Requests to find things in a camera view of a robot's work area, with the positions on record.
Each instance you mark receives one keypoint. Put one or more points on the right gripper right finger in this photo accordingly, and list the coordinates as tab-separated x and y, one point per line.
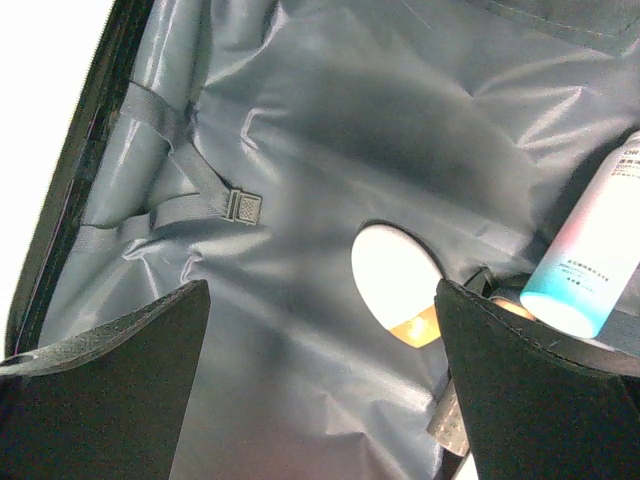
538	404

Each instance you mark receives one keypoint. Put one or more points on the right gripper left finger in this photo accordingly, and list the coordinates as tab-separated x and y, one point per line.
107	403

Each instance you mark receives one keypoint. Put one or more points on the white tube pink band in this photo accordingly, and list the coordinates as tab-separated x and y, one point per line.
585	270

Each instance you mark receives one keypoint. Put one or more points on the pink and teal kids suitcase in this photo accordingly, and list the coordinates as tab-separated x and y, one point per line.
247	143

